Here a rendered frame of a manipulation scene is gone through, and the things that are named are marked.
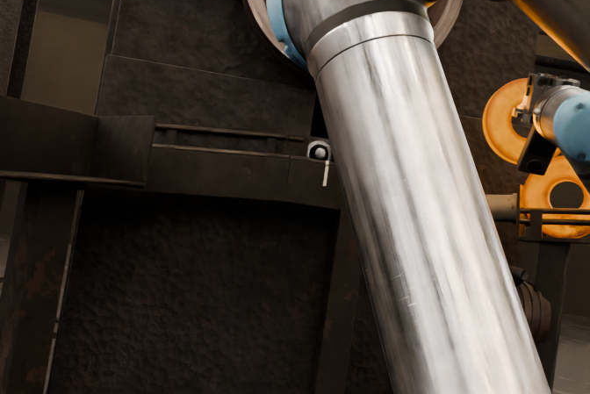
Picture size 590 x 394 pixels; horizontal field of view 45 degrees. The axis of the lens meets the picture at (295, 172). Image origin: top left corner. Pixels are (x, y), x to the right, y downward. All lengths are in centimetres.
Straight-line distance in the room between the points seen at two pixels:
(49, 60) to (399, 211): 736
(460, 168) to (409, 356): 15
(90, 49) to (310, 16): 717
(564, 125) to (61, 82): 700
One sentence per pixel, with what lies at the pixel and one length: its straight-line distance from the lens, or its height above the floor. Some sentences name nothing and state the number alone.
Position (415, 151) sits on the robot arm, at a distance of 55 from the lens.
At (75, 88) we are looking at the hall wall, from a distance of 772.
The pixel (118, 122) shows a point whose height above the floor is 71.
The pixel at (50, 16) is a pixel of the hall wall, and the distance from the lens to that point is 792.
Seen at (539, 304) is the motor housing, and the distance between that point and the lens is 141.
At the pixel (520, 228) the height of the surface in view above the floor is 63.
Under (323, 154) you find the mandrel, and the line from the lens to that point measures 155.
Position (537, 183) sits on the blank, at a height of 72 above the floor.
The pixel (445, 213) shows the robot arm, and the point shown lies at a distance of 54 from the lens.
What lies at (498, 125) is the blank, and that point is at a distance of 134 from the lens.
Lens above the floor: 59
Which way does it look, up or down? 4 degrees up
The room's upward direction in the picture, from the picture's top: 9 degrees clockwise
